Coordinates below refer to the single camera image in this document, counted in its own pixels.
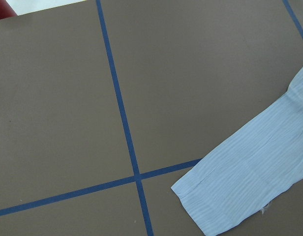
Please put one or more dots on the light blue button-up shirt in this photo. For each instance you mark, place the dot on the light blue button-up shirt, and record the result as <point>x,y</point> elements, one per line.
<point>245,172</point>

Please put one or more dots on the red cylinder object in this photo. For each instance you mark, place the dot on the red cylinder object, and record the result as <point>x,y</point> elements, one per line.
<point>6,10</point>

